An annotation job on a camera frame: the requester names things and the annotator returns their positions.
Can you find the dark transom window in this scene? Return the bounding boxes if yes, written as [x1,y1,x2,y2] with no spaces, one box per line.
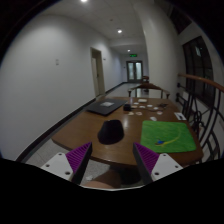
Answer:
[168,6,193,35]

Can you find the black closed laptop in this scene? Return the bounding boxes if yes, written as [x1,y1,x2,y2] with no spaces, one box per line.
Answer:
[85,98,128,117]

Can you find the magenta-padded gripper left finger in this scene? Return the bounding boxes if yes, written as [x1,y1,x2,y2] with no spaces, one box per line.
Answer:
[40,141,94,186]

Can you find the green mouse pad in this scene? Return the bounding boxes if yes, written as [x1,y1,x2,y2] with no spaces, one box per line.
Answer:
[139,120,197,154]

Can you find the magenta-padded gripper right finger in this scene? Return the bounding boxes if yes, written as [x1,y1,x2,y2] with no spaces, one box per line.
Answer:
[132,141,184,186]

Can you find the wood-topped metal railing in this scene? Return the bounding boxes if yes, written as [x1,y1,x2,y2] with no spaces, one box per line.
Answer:
[175,72,224,161]

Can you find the tall dark window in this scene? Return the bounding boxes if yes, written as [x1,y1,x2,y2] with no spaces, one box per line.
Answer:
[182,35,216,108]

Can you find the glass double door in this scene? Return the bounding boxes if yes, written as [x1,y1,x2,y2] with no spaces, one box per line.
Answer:
[126,60,144,83]

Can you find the wooden armchair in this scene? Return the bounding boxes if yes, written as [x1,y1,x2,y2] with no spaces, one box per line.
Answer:
[127,81,171,100]

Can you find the beige side door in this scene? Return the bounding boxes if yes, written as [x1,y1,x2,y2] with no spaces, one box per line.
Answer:
[90,46,106,98]

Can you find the round ceiling lights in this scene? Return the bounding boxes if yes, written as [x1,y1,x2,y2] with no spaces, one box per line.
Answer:
[79,0,133,53]

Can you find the black computer mouse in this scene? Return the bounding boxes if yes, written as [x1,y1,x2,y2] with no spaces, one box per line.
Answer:
[97,119,125,146]

